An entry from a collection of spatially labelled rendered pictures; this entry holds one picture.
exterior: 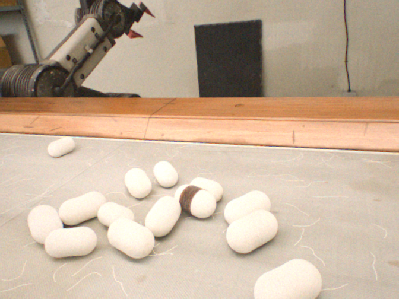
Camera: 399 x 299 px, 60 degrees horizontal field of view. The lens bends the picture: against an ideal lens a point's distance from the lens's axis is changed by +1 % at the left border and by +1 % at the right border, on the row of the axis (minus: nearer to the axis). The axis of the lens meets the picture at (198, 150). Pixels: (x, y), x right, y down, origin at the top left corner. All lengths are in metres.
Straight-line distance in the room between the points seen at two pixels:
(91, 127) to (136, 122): 0.07
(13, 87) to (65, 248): 0.69
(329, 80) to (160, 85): 1.17
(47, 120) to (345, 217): 0.42
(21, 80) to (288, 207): 0.73
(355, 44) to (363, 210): 2.05
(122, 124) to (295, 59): 1.93
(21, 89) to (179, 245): 0.69
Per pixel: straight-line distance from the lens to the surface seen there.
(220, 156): 0.37
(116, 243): 0.24
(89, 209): 0.29
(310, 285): 0.20
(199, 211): 0.26
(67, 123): 0.52
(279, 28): 2.30
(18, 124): 0.58
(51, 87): 0.88
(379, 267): 0.24
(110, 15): 1.06
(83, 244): 0.25
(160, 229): 0.25
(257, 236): 0.23
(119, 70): 2.75
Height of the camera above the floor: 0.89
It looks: 24 degrees down
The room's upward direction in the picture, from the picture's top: 6 degrees counter-clockwise
